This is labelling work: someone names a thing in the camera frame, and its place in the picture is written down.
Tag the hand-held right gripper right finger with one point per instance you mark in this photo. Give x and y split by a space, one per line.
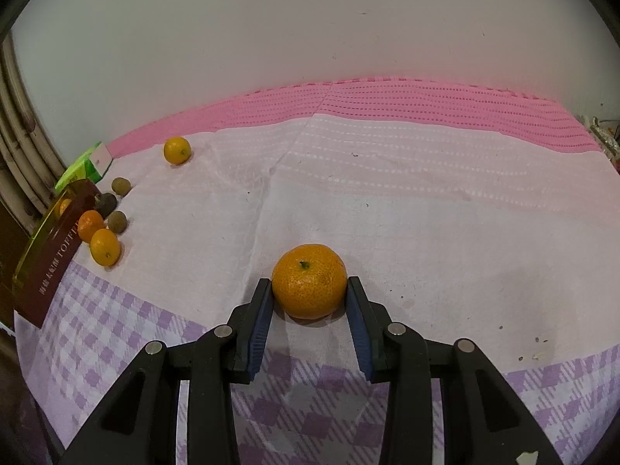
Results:
357 322

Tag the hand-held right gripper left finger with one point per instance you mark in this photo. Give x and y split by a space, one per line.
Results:
259 322

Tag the large mandarin orange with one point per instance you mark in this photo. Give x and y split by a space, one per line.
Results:
309 283

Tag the small mandarin orange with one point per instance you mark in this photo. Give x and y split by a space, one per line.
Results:
104 248
177 150
63 207
89 226

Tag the dark water chestnut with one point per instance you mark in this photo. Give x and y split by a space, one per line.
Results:
105 203

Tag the maroon gold-lined box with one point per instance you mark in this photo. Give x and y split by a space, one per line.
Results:
51 256

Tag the brown round fruit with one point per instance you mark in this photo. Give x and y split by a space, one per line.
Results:
116 222
120 186

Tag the green carton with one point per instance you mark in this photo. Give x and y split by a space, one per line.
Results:
82 168

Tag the brown wooden cabinet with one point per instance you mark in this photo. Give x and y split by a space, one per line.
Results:
9 242

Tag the beige patterned curtain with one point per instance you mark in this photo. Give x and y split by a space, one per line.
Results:
19 155

